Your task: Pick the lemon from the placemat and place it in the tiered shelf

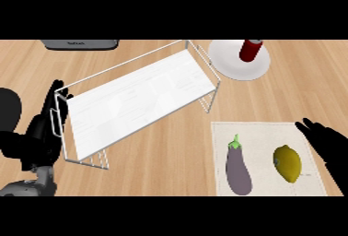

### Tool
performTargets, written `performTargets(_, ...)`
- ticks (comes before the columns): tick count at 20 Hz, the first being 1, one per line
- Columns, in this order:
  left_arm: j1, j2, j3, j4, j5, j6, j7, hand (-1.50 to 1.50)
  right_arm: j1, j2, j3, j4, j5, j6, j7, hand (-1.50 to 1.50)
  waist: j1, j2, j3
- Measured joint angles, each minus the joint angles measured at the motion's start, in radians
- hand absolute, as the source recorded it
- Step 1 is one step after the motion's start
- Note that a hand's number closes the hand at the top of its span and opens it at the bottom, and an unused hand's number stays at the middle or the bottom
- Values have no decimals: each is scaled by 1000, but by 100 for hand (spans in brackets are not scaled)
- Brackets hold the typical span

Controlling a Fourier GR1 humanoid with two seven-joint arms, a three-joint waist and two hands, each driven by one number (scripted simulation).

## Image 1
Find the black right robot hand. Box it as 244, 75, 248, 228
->
294, 117, 348, 197

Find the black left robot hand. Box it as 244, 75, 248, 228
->
0, 79, 76, 172

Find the yellow lemon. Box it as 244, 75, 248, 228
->
272, 144, 304, 184

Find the beige placemat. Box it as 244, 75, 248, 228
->
211, 121, 329, 197

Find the purple eggplant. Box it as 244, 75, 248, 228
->
224, 134, 254, 196

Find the dark grey appliance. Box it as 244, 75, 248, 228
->
40, 40, 121, 52

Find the white round plate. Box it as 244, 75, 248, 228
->
207, 40, 272, 82

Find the dark red bottle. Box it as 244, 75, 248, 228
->
238, 40, 266, 63

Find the white wire tiered shelf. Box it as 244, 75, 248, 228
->
53, 40, 223, 171

